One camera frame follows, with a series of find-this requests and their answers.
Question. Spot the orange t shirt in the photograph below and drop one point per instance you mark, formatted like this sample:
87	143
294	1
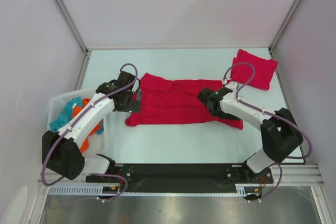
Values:
78	107

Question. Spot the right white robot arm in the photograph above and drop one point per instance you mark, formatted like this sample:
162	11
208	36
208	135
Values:
279	132

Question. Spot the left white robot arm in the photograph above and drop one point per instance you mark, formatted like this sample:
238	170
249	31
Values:
61	149

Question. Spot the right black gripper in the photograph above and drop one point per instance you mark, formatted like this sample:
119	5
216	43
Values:
230	117

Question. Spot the grey slotted cable duct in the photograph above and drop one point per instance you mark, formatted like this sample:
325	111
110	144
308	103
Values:
109	191

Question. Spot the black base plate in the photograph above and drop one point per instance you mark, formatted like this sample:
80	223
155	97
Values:
183	176

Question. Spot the teal t shirt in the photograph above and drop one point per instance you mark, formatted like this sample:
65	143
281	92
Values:
64	117

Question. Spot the white plastic laundry basket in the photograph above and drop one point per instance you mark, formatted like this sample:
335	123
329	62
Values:
98	143

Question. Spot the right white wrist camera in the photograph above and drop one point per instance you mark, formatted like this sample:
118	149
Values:
230	84

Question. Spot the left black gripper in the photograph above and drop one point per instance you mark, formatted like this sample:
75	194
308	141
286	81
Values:
133	106

